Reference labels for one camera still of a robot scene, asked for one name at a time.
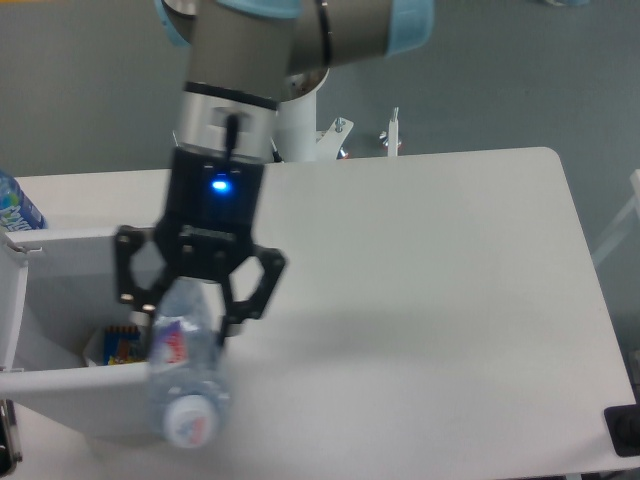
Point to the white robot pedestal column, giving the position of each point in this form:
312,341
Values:
295,129

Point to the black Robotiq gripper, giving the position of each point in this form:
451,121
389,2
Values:
205,233

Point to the white metal base frame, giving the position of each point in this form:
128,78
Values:
344,140

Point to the black device at right edge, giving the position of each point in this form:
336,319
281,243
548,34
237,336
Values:
623,426

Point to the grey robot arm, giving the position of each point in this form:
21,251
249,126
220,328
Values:
241,54

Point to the crushed clear plastic bottle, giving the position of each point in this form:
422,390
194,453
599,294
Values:
188,393

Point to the blue labelled water bottle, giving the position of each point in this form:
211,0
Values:
18,213

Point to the white trash can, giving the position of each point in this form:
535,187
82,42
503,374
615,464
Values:
57,288

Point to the dark object at left edge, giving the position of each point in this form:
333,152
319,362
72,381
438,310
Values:
11,450

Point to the blue yellow snack packet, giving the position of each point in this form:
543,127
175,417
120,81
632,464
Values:
122,345

